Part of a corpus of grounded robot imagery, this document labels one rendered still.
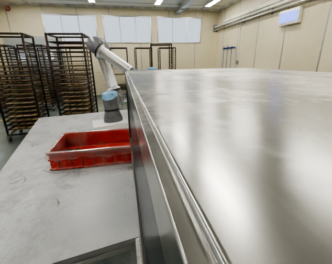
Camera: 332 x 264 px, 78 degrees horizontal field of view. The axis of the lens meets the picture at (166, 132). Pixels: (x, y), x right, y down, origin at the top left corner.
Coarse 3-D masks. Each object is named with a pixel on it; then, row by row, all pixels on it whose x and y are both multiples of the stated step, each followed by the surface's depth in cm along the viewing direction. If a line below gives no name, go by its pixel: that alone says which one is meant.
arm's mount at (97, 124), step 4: (92, 120) 172; (96, 120) 171; (100, 120) 170; (124, 120) 163; (96, 124) 159; (100, 124) 158; (104, 124) 157; (108, 124) 156; (112, 124) 155; (116, 124) 155; (120, 124) 156; (124, 124) 157; (96, 128) 150; (100, 128) 151; (104, 128) 153; (108, 128) 154; (112, 128) 155
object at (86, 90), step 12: (60, 36) 374; (72, 36) 376; (84, 36) 356; (48, 48) 334; (60, 48) 376; (72, 48) 380; (84, 48) 341; (60, 60) 386; (84, 60) 348; (60, 84) 353; (60, 96) 368; (72, 96) 368; (84, 96) 367; (96, 96) 419; (72, 108) 377; (84, 108) 376; (96, 108) 424
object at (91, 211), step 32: (32, 128) 171; (64, 128) 170; (32, 160) 115; (0, 192) 87; (32, 192) 87; (64, 192) 87; (96, 192) 86; (128, 192) 86; (0, 224) 70; (32, 224) 70; (64, 224) 70; (96, 224) 69; (128, 224) 69; (0, 256) 58; (32, 256) 58; (64, 256) 58; (96, 256) 63
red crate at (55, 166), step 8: (104, 144) 135; (112, 144) 135; (120, 144) 135; (128, 144) 135; (128, 152) 108; (48, 160) 101; (64, 160) 103; (72, 160) 104; (80, 160) 105; (88, 160) 106; (96, 160) 107; (104, 160) 107; (112, 160) 108; (120, 160) 109; (128, 160) 110; (56, 168) 104; (64, 168) 104; (72, 168) 105
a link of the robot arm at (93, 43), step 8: (88, 40) 149; (96, 40) 148; (88, 48) 150; (96, 48) 147; (104, 48) 149; (104, 56) 149; (112, 56) 149; (112, 64) 152; (120, 64) 149; (128, 64) 151
